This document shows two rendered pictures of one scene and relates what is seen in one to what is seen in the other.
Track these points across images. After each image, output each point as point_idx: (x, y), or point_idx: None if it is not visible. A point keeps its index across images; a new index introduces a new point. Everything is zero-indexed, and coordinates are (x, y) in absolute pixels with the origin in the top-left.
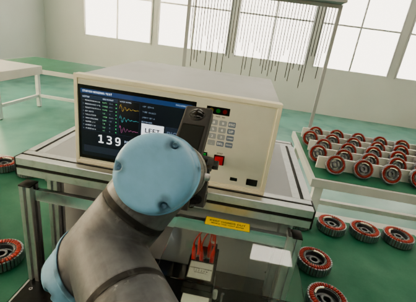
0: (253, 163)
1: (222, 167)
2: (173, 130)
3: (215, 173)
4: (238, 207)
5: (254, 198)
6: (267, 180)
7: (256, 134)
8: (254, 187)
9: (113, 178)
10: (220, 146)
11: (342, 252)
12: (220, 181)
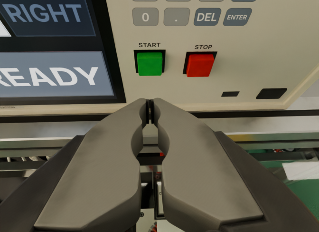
0: (296, 55)
1: (207, 77)
2: None
3: (189, 90)
4: (238, 142)
5: (276, 126)
6: None
7: None
8: (272, 99)
9: None
10: (208, 25)
11: None
12: (200, 101)
